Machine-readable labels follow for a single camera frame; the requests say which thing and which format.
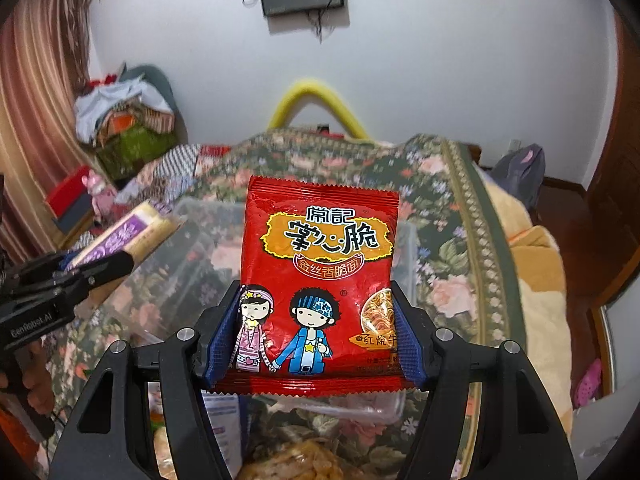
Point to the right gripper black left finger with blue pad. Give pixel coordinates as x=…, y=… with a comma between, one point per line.
x=109, y=432

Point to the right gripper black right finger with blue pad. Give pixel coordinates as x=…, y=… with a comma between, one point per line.
x=519, y=435

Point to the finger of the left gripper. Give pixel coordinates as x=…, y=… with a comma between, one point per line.
x=70, y=258
x=107, y=269

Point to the purple biscuit packet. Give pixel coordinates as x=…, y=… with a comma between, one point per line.
x=139, y=233

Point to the blue white snack bag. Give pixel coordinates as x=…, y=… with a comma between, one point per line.
x=226, y=418

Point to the clear plastic storage bin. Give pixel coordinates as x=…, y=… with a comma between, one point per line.
x=189, y=272

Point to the red instant noodle snack packet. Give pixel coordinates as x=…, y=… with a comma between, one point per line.
x=314, y=315

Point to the person's hand on gripper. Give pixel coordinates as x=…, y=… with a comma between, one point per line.
x=37, y=380

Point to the red box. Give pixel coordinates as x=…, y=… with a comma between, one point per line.
x=67, y=192

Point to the pink plush toy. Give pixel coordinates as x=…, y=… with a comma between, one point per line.
x=101, y=192

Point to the pink slipper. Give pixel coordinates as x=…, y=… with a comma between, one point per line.
x=588, y=385

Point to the patchwork checkered quilt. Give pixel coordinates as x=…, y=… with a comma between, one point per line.
x=164, y=180

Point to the pink striped curtain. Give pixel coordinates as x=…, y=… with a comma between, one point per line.
x=44, y=68

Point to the pile of clothes on chair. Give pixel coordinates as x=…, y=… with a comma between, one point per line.
x=128, y=120

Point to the beige fleece blanket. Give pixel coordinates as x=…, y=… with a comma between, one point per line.
x=542, y=282

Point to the orange crispy snack bag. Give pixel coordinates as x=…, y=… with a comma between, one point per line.
x=299, y=461

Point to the wooden door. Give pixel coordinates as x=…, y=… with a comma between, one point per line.
x=613, y=194

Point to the grey backpack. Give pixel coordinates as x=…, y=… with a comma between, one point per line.
x=521, y=174

